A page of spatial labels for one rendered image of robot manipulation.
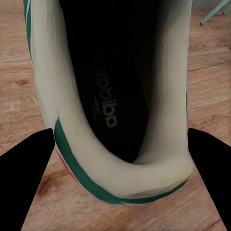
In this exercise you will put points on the gym shoe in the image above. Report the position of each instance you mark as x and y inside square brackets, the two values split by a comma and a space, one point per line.
[111, 83]

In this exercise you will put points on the standing mirror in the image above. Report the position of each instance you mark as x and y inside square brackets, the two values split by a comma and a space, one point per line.
[218, 7]

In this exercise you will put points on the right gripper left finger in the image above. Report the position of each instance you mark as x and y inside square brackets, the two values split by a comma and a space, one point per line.
[21, 170]

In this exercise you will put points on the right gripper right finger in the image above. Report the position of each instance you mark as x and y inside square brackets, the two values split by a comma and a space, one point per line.
[212, 158]

